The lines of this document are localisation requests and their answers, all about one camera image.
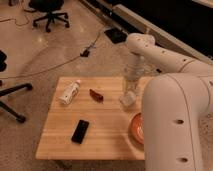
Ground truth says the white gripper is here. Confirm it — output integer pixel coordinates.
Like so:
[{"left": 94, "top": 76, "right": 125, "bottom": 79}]
[{"left": 122, "top": 55, "right": 145, "bottom": 95}]

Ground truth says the white sponge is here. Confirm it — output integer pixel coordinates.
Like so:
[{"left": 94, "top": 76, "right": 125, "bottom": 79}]
[{"left": 120, "top": 91, "right": 136, "bottom": 107}]

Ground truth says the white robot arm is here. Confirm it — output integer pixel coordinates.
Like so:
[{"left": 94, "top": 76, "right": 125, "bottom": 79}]
[{"left": 125, "top": 33, "right": 213, "bottom": 171}]

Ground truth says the dark red small object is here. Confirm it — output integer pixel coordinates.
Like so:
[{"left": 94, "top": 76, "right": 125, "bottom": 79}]
[{"left": 90, "top": 89, "right": 104, "bottom": 102}]

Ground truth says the orange bowl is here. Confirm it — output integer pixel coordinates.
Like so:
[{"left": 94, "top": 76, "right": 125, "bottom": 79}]
[{"left": 130, "top": 113, "right": 144, "bottom": 144}]

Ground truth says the black floor plate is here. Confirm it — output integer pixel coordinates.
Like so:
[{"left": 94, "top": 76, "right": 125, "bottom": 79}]
[{"left": 105, "top": 28, "right": 127, "bottom": 44}]

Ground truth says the black power plug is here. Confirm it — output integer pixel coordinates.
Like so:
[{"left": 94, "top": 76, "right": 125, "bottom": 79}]
[{"left": 80, "top": 49, "right": 90, "bottom": 57}]

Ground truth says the wooden table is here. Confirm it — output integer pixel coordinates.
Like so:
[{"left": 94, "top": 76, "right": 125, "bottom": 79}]
[{"left": 36, "top": 77, "right": 144, "bottom": 160}]

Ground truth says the white plastic bottle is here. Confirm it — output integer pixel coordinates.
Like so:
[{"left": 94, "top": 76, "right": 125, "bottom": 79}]
[{"left": 59, "top": 80, "right": 81, "bottom": 104}]

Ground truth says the black smartphone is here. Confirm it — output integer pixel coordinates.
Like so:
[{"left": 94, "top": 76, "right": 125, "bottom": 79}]
[{"left": 71, "top": 120, "right": 89, "bottom": 144}]

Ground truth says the black office chair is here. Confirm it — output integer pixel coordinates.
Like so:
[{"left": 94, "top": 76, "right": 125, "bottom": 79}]
[{"left": 29, "top": 0, "right": 70, "bottom": 33}]

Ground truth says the black chair base left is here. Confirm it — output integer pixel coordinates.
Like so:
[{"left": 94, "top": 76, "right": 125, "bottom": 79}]
[{"left": 0, "top": 49, "right": 34, "bottom": 124}]

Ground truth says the black floor cable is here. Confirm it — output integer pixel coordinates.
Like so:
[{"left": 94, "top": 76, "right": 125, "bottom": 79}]
[{"left": 0, "top": 24, "right": 111, "bottom": 81}]

